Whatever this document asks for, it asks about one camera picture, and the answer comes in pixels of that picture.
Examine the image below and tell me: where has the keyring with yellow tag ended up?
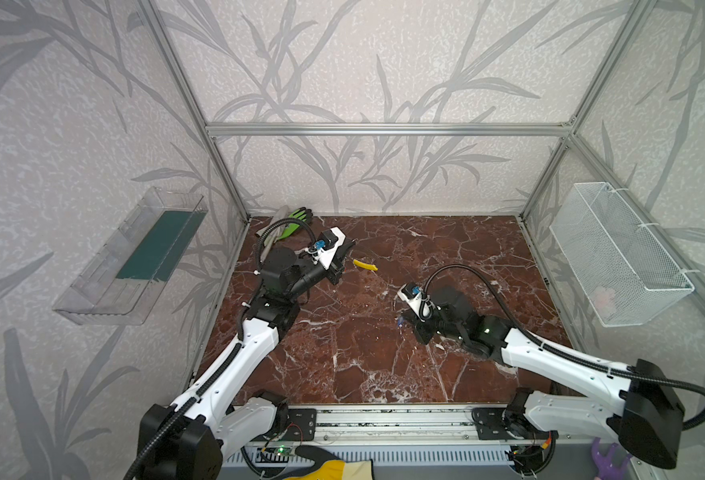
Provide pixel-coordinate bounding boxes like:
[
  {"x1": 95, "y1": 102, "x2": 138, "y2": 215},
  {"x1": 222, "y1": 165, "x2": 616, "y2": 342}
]
[{"x1": 353, "y1": 259, "x2": 378, "y2": 272}]

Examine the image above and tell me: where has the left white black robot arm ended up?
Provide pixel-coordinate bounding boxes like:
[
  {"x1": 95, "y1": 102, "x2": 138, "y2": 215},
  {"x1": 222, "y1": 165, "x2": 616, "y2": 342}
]
[{"x1": 126, "y1": 218, "x2": 354, "y2": 479}]

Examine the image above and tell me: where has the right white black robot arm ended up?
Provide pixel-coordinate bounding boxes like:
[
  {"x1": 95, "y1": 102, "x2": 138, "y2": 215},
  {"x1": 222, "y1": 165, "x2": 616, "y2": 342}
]
[{"x1": 397, "y1": 266, "x2": 705, "y2": 470}]

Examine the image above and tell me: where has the green black work glove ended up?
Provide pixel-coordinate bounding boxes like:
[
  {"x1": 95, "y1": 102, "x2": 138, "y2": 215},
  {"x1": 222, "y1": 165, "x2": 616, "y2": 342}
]
[{"x1": 278, "y1": 207, "x2": 314, "y2": 240}]

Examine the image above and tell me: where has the grey work glove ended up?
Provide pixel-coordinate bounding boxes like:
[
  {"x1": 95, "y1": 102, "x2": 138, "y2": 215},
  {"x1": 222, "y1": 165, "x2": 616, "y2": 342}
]
[{"x1": 256, "y1": 205, "x2": 292, "y2": 237}]

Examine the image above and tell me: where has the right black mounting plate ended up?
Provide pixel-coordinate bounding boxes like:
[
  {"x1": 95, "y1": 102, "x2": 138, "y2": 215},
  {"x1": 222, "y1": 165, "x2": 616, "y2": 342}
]
[{"x1": 471, "y1": 407, "x2": 549, "y2": 444}]

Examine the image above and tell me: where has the black mounting plate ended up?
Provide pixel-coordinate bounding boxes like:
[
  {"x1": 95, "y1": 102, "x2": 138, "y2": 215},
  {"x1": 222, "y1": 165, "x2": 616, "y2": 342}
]
[
  {"x1": 254, "y1": 408, "x2": 318, "y2": 443},
  {"x1": 471, "y1": 407, "x2": 549, "y2": 444}
]

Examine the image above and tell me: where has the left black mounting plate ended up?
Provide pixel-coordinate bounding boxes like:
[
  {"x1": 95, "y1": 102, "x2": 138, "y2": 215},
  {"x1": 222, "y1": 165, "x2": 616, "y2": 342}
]
[{"x1": 254, "y1": 408, "x2": 318, "y2": 443}]

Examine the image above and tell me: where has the pink object in basket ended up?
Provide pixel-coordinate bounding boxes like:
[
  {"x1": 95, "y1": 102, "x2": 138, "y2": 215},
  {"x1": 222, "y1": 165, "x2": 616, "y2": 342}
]
[{"x1": 590, "y1": 286, "x2": 617, "y2": 318}]

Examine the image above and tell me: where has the yellow black glove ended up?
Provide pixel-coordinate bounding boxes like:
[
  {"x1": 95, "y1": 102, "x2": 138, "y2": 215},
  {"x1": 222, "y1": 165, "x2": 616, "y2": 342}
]
[{"x1": 278, "y1": 445, "x2": 374, "y2": 480}]

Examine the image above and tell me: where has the purple hand-shaped object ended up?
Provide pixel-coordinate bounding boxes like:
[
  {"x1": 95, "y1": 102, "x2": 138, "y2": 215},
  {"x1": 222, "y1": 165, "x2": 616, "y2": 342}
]
[{"x1": 590, "y1": 438, "x2": 632, "y2": 480}]

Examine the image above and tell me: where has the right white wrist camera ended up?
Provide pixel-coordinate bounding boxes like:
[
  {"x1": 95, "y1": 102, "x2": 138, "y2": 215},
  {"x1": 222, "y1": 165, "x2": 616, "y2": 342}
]
[{"x1": 397, "y1": 282, "x2": 432, "y2": 322}]

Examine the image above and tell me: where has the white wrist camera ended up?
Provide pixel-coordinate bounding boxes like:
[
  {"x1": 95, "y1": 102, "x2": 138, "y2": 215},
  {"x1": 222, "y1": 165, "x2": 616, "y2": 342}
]
[
  {"x1": 308, "y1": 227, "x2": 356, "y2": 270},
  {"x1": 397, "y1": 282, "x2": 432, "y2": 322}
]

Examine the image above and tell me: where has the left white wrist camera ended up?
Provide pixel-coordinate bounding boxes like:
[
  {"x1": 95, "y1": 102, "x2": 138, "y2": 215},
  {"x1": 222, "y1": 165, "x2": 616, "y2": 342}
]
[{"x1": 308, "y1": 227, "x2": 356, "y2": 270}]

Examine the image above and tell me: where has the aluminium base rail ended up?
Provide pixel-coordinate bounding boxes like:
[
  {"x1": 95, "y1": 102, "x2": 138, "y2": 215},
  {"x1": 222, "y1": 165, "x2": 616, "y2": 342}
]
[{"x1": 219, "y1": 403, "x2": 647, "y2": 469}]

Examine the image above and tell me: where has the white wire mesh basket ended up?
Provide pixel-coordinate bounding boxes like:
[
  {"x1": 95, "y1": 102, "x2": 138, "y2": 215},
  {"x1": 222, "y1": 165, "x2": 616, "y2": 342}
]
[{"x1": 550, "y1": 182, "x2": 695, "y2": 328}]

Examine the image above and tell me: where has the clear plastic wall tray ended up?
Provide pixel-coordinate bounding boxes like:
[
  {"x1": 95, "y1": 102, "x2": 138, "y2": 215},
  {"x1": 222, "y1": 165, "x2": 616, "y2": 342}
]
[{"x1": 52, "y1": 187, "x2": 208, "y2": 326}]

